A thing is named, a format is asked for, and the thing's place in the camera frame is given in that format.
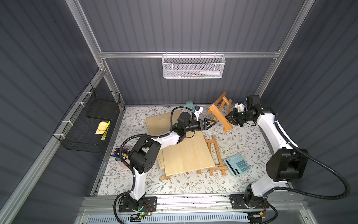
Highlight floral patterned table mat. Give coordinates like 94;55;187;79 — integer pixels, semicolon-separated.
97;106;272;196

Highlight black corrugated cable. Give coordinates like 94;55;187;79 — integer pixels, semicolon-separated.
260;120;351;224
113;106;196;224

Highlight right black corrugated cable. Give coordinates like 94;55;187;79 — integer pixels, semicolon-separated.
260;120;351;224

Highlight wooden easel under boards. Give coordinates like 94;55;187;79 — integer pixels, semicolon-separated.
160;175;169;181

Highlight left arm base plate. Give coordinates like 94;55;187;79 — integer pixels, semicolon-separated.
118;195;158;212

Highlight plywood board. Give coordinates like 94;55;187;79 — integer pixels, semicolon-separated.
163;131;215;176
145;109;183;170

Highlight left black corrugated cable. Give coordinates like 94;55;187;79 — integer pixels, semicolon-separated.
113;106;196;224

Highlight yellow green pen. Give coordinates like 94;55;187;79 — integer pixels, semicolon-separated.
101;121;111;141

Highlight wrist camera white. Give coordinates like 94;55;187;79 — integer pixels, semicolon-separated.
235;103;246;112
194;105;203;121

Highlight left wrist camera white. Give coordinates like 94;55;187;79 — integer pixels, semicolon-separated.
194;105;203;121

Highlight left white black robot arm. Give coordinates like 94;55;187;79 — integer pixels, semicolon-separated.
120;106;217;204

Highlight aluminium rail at front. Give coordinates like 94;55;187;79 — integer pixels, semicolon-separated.
78;191;308;215

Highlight pink cup with pens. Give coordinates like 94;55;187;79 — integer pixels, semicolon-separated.
111;145;131;168

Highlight wooden easel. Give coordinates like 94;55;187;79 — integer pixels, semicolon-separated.
160;175;169;181
204;135;228;176
207;92;233;133

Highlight white marker in basket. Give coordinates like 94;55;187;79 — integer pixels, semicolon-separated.
200;71;221;77

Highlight white wire mesh basket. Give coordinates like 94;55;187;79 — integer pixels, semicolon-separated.
161;53;226;79

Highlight teal calculator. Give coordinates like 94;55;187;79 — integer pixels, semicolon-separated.
224;154;251;177

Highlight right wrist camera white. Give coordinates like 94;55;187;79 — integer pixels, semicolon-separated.
235;103;246;112

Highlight black wire wall basket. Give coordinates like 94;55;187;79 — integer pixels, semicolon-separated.
53;84;121;153

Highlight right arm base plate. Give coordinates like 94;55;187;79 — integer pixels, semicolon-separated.
229;194;269;209

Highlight yellow sticky note pad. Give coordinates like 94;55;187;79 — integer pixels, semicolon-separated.
96;121;111;134

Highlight small teal block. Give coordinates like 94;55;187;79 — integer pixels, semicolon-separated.
186;101;194;108

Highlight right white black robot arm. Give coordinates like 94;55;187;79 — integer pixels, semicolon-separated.
226;95;308;208

